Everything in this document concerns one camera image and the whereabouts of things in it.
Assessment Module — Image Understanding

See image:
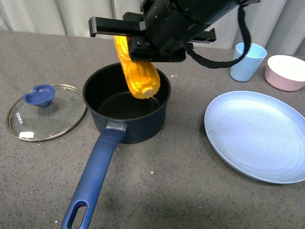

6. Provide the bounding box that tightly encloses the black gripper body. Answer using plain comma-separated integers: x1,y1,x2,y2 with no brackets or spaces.
127,0,255,62

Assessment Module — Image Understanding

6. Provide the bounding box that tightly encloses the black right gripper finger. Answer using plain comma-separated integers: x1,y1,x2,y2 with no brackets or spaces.
191,28,216,43

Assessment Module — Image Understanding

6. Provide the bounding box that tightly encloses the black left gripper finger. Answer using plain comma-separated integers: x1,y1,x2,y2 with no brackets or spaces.
89,17,146,37

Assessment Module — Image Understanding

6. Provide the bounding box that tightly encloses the yellow corn cob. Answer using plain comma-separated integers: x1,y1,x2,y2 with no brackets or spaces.
114,36,161,99

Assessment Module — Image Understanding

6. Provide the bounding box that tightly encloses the glass lid with blue knob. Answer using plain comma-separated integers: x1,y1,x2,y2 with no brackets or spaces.
6,84,86,142

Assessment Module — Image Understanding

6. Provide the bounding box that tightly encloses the light blue plastic cup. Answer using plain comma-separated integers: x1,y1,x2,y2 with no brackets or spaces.
230,43,267,82

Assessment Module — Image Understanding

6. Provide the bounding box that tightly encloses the dark blue saucepan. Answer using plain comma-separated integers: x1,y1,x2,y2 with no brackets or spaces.
61,63,171,229

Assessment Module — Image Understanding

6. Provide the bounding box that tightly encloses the white curtain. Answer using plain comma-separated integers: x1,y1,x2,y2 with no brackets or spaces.
0,0,305,56

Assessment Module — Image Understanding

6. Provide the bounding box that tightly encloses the pink plastic bowl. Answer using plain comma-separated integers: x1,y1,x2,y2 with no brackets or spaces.
264,55,305,92

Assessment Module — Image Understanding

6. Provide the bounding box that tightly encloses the light blue plate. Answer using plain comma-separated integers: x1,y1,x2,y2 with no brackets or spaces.
204,91,305,184

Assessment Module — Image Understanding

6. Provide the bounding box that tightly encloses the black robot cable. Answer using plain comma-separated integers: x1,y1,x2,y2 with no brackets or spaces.
184,5,253,69

